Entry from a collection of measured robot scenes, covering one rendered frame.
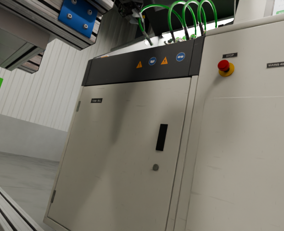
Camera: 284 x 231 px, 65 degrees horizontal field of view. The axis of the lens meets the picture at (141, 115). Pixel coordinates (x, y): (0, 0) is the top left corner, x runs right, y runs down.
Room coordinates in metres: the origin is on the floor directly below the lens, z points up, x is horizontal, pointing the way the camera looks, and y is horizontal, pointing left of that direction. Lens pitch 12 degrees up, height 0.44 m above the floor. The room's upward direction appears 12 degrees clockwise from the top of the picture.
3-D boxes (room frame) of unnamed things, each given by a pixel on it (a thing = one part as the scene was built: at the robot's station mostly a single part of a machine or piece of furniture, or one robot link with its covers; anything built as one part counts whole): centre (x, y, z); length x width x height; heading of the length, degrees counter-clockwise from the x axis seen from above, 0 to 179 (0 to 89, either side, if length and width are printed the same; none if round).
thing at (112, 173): (0.98, 0.10, 0.44); 0.65 x 0.02 x 0.68; 50
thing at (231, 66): (0.67, -0.23, 0.80); 0.05 x 0.04 x 0.05; 50
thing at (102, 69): (0.99, 0.09, 0.87); 0.62 x 0.04 x 0.16; 50
